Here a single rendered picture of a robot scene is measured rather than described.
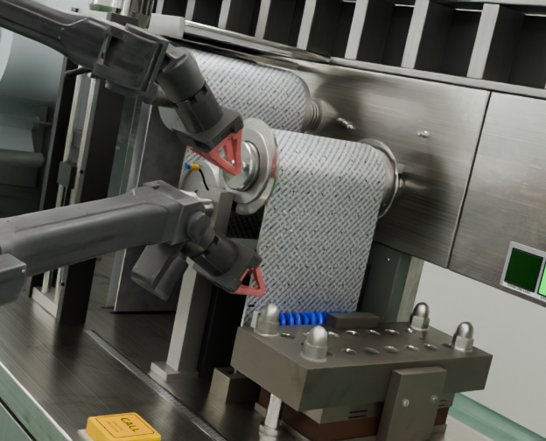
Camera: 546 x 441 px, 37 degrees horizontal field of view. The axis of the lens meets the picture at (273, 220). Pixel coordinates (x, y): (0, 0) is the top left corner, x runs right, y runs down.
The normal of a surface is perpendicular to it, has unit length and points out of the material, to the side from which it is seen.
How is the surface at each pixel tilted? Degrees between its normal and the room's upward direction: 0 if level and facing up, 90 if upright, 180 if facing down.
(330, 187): 90
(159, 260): 67
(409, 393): 90
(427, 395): 90
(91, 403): 0
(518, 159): 90
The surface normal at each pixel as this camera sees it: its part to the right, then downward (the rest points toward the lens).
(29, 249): 0.89, 0.37
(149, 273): -0.22, -0.30
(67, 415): 0.20, -0.97
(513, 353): -0.77, -0.06
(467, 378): 0.60, 0.25
